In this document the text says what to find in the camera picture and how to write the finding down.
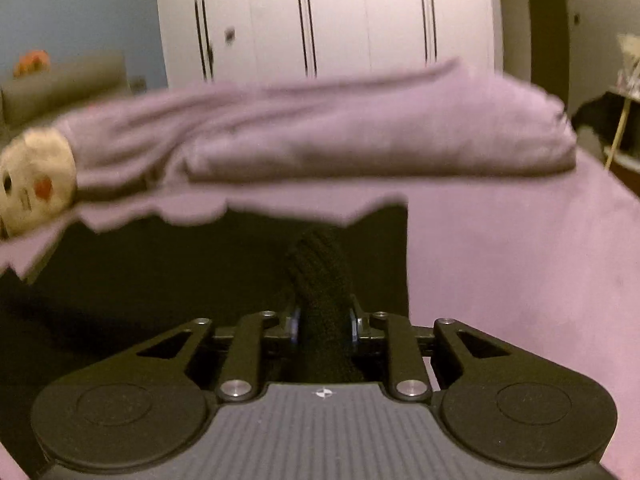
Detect yellow kiss emoji pillow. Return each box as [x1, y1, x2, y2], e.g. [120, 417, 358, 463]
[1, 128, 77, 240]

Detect black knit garment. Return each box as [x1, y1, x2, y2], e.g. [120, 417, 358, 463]
[1, 203, 409, 474]

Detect wooden side table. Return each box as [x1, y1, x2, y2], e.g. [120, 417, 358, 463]
[602, 31, 640, 174]

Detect olive green headboard cushion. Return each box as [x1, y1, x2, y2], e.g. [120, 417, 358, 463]
[1, 51, 130, 129]

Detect purple crumpled blanket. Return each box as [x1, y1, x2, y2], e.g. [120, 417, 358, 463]
[54, 58, 577, 197]

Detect orange plush toy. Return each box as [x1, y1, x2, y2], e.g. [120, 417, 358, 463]
[13, 50, 51, 78]

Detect white wardrobe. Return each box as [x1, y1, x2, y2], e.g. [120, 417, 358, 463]
[157, 0, 502, 88]

